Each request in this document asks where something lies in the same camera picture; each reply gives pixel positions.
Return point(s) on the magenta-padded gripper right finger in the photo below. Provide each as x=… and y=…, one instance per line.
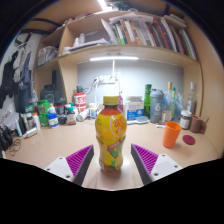
x=163, y=164

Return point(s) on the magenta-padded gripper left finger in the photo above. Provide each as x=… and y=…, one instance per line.
x=63, y=166

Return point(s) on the yellow drink bottle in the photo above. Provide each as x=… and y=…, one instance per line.
x=110, y=133

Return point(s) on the orange plastic cup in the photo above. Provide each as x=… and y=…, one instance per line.
x=171, y=135

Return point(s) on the flat round red coaster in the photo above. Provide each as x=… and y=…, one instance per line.
x=189, y=139

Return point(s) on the white tube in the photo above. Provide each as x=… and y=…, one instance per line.
x=161, y=126

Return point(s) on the silver cylinder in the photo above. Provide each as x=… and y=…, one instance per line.
x=30, y=132

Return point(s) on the white bottle with blue label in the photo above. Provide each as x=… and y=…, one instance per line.
x=52, y=119

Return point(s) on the brown jar with white lid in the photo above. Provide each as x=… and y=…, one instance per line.
x=185, y=120

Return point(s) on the light blue hairbrush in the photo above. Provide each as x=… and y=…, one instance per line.
x=141, y=119

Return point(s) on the dark bottle with red label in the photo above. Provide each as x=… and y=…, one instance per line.
x=71, y=117

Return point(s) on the brown mug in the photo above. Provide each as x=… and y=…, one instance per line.
x=196, y=124

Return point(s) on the small white bottle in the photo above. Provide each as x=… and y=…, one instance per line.
x=36, y=121

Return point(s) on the white cylinder bottle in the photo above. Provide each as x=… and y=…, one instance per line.
x=82, y=115

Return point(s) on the clear bottle with gold cap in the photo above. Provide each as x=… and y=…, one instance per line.
x=170, y=103

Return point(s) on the green container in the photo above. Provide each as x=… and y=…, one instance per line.
x=43, y=108

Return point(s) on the white and blue carton box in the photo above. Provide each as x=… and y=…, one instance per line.
x=134, y=109

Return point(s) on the white bottle with yellow label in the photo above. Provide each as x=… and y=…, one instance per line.
x=93, y=111

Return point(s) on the green bottle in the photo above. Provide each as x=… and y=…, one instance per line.
x=147, y=100

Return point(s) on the clear glass bottle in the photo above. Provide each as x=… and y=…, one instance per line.
x=191, y=101

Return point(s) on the red and white canister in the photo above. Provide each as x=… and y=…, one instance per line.
x=79, y=100

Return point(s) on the black device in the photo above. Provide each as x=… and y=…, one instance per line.
x=50, y=94

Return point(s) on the hanging dark clothes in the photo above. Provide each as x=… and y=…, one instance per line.
x=20, y=80

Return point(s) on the wooden shelf unit with books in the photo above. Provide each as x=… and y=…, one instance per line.
x=133, y=51

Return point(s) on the white light bar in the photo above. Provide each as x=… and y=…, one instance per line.
x=113, y=58

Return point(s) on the ceiling light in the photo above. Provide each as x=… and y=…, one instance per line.
x=104, y=4

